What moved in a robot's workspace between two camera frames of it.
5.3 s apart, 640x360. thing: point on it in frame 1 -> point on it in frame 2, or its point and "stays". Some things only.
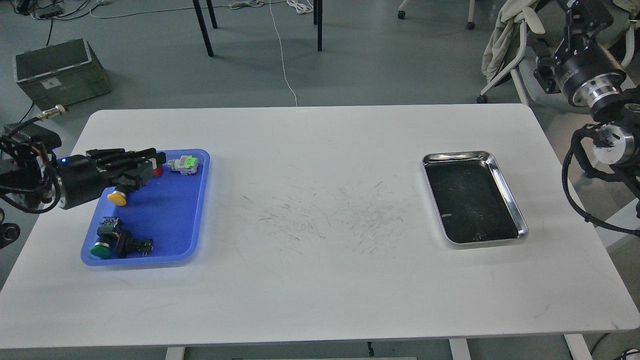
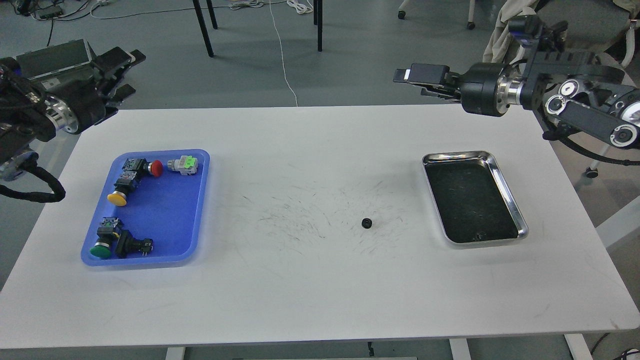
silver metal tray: [473, 202] stays
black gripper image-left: [81, 180] -> [86, 105]
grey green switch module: [186, 165] stays
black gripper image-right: [587, 70] -> [487, 89]
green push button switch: [101, 248] stays
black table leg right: [318, 21] stays
